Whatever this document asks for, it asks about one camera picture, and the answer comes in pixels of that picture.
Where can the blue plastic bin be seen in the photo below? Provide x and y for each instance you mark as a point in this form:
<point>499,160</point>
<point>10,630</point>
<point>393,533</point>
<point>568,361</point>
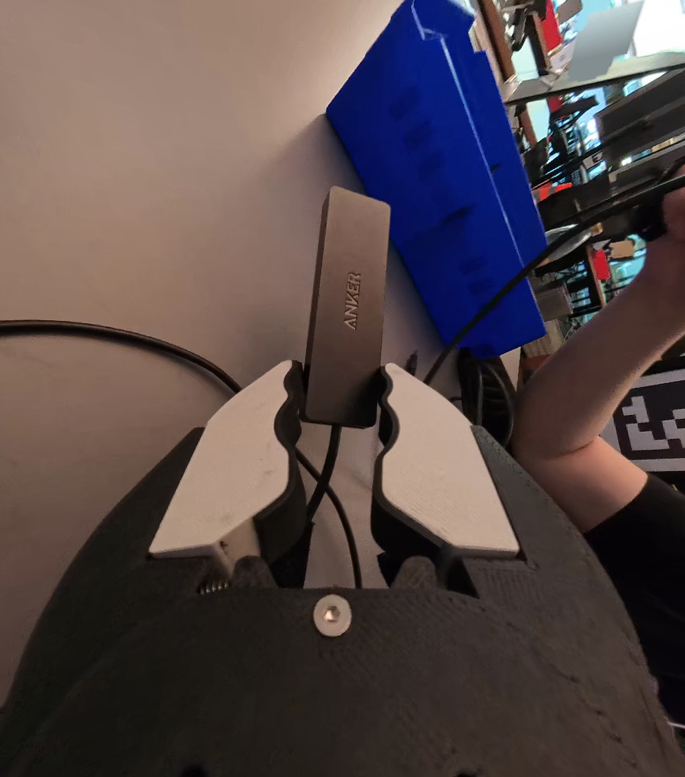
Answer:
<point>439,152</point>

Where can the person's black shirt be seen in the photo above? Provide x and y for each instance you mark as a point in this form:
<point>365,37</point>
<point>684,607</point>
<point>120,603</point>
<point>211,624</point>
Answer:
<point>670,576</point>

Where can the metal storage shelf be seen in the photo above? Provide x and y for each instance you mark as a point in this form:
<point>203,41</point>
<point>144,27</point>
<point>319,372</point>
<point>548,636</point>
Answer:
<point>646,115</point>

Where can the person's right forearm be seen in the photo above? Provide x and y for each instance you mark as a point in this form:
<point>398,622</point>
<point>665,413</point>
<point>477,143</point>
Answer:
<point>573,388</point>

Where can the black usb hub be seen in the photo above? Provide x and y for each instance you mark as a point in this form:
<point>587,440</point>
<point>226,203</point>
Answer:
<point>348,273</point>

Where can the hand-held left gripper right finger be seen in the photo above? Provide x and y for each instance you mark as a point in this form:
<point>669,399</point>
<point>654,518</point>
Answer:
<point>439,479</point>

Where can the printed marker tag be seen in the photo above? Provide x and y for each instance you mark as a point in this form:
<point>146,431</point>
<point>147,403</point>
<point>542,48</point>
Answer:
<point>652,425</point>

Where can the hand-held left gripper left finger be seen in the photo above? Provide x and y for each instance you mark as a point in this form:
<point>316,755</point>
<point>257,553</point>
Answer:
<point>227,473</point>

